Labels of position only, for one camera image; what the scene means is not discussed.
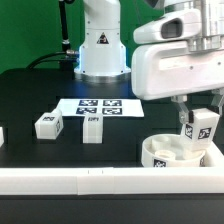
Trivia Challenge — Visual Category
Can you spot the white round stool seat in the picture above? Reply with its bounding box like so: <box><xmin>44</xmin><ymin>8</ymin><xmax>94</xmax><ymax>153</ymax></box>
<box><xmin>141</xmin><ymin>134</ymin><xmax>206</xmax><ymax>168</ymax></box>

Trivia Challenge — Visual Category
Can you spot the white U-shaped fence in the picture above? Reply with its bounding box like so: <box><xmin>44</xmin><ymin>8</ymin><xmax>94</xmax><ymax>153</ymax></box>
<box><xmin>0</xmin><ymin>126</ymin><xmax>224</xmax><ymax>196</ymax></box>

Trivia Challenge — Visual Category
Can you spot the black cable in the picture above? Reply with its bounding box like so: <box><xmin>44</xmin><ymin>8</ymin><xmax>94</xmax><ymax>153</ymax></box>
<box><xmin>26</xmin><ymin>49</ymin><xmax>81</xmax><ymax>70</ymax></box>

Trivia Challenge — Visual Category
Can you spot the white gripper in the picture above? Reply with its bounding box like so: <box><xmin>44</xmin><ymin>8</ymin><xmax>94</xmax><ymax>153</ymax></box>
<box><xmin>131</xmin><ymin>41</ymin><xmax>224</xmax><ymax>124</ymax></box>

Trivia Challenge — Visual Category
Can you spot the white marker sheet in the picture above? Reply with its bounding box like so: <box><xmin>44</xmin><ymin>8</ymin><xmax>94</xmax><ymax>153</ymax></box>
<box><xmin>57</xmin><ymin>99</ymin><xmax>144</xmax><ymax>117</ymax></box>

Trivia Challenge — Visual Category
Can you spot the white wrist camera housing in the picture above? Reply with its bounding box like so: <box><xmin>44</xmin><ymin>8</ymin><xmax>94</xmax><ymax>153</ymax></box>
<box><xmin>133</xmin><ymin>8</ymin><xmax>202</xmax><ymax>44</ymax></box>

